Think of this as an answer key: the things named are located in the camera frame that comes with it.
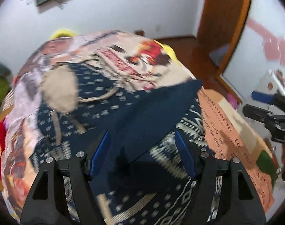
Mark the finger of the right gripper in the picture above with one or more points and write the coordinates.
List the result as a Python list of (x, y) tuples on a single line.
[(256, 113), (262, 97)]

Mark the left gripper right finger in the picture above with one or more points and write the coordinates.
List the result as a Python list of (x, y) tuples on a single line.
[(239, 201)]

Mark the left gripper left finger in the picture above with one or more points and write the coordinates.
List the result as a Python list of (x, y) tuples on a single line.
[(46, 201)]

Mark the navy patterned garment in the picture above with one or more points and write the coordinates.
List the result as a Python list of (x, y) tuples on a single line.
[(142, 176)]

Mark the printed newspaper bedspread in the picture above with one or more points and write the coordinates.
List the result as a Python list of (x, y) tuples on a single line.
[(121, 52)]

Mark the yellow pillow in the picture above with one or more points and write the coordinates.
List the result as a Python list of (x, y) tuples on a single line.
[(62, 33)]

